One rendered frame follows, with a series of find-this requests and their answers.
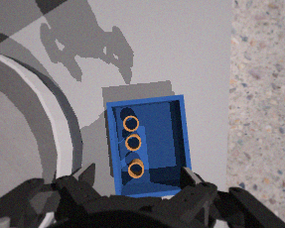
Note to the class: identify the grey round turntable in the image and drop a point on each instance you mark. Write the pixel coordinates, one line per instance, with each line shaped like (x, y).
(28, 147)

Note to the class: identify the blue open crate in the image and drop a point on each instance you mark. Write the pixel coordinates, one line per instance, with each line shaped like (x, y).
(164, 145)

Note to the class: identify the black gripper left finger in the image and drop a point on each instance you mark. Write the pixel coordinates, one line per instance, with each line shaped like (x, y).
(70, 194)

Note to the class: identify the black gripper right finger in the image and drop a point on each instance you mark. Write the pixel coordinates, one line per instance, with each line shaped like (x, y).
(238, 207)

